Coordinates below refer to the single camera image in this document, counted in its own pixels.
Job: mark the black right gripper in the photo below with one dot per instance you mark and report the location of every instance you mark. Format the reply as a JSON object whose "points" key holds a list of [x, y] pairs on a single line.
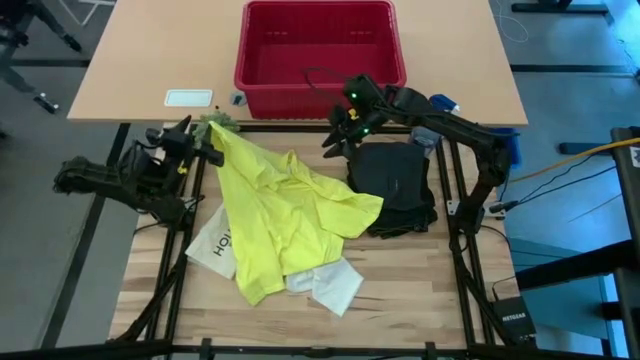
{"points": [[365, 107]]}

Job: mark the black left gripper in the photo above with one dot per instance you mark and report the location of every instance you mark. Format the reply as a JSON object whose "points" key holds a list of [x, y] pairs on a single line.
{"points": [[180, 147]]}

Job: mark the black t-shirt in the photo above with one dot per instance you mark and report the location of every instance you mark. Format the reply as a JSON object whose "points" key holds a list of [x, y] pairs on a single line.
{"points": [[385, 170]]}

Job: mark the yellow shirt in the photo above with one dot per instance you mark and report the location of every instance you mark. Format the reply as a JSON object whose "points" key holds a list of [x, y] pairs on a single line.
{"points": [[280, 215]]}

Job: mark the red plastic laundry basket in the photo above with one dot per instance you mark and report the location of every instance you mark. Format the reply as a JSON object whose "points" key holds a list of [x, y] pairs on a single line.
{"points": [[300, 50]]}

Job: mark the dark denim jeans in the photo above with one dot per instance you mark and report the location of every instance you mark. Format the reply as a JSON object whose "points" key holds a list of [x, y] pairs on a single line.
{"points": [[400, 225]]}

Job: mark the white garment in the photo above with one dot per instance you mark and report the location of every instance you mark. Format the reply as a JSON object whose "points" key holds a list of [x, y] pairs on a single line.
{"points": [[330, 285]]}

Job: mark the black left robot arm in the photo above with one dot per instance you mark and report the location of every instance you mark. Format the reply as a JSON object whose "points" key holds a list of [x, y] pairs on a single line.
{"points": [[100, 177]]}

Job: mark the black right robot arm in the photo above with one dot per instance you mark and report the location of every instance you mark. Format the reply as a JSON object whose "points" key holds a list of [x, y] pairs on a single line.
{"points": [[465, 132]]}

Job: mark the green succulent plant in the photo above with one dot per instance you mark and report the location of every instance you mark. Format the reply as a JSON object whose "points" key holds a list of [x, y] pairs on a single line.
{"points": [[202, 127]]}

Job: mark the white rectangular tray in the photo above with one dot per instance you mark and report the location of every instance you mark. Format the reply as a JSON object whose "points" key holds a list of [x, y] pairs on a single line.
{"points": [[188, 98]]}

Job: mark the small grey object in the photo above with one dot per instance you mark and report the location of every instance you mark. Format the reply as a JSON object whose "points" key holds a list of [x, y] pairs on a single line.
{"points": [[238, 99]]}

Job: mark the white Houston tote bag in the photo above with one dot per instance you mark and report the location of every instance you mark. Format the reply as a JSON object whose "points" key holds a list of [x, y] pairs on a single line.
{"points": [[212, 245]]}

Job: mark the blue-capped spray bottle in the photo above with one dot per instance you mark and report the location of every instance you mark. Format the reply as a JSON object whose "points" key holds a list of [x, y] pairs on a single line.
{"points": [[445, 102]]}

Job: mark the black table foot bar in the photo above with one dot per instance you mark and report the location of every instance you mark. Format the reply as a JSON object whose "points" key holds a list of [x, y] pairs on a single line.
{"points": [[50, 63], [570, 68]]}

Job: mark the blue plastic bin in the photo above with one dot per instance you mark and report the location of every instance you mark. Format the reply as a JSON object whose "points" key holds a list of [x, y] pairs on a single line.
{"points": [[515, 150]]}

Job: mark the long black floor bar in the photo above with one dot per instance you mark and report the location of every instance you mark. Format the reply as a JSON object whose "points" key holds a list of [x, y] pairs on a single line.
{"points": [[75, 270]]}

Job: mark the black tripod stand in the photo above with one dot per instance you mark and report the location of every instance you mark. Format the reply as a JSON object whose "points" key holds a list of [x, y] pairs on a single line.
{"points": [[30, 30]]}

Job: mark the black stand base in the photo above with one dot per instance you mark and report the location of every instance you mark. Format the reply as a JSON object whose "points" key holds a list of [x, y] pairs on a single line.
{"points": [[555, 7]]}

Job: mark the black aluminium table frame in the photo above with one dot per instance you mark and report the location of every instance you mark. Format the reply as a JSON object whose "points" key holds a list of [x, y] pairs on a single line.
{"points": [[320, 351]]}

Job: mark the black Netgear network switch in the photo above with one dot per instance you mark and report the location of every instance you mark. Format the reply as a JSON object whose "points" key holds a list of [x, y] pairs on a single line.
{"points": [[514, 320]]}

